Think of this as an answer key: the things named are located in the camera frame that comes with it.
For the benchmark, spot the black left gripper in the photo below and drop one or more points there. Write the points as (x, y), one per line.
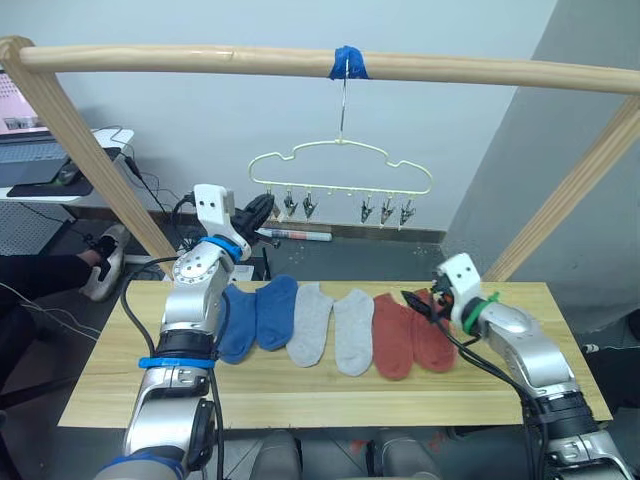
(247, 230)

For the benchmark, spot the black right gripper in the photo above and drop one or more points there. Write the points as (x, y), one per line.
(440, 300)

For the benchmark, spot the metal clip with cream jaws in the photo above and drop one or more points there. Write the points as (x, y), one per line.
(366, 211)
(386, 213)
(278, 214)
(407, 213)
(308, 207)
(290, 206)

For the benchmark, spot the red ankle sock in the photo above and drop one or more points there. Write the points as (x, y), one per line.
(392, 340)
(432, 345)

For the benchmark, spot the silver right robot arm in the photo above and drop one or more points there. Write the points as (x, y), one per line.
(520, 330)

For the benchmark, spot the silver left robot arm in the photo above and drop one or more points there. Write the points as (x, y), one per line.
(190, 310)

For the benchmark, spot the blue left wrist clamp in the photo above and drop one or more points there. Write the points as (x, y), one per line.
(222, 245)

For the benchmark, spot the green right wrist band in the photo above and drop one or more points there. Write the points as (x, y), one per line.
(470, 320)

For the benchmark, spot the grey ankle sock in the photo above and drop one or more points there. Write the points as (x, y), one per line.
(310, 330)
(355, 335)

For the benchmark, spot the blue ankle sock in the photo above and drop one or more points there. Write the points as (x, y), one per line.
(275, 315)
(240, 325)

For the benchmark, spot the dark rounded shape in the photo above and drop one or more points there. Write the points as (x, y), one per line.
(405, 457)
(277, 457)

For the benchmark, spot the white shoe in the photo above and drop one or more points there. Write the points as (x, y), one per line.
(112, 270)

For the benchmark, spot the white desk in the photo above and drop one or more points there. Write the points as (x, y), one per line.
(115, 136)

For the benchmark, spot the blue tape wrap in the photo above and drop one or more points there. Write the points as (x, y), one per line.
(350, 62)

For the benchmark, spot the black computer mouse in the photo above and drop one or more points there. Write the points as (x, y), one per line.
(68, 175)

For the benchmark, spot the wooden rack crossbar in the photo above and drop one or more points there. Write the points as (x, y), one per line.
(150, 55)

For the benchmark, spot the black bag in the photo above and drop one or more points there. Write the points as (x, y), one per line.
(615, 375)

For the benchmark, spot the black mouse pad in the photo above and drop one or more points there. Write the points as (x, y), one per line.
(45, 190)

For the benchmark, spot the seated person black trousers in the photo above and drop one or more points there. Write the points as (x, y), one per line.
(40, 280)

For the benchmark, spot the white perforated panel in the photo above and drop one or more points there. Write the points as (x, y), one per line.
(30, 230)

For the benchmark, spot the grey laptop pink screen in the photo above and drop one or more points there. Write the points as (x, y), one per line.
(25, 160)

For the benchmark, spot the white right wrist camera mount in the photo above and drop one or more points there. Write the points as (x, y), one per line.
(462, 275)

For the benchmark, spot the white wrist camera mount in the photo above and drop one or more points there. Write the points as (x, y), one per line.
(210, 205)
(462, 275)

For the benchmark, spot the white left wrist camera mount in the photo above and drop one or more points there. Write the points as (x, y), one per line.
(210, 205)

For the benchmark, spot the ribbed wooden rack post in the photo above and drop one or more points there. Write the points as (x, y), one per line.
(75, 145)
(575, 185)

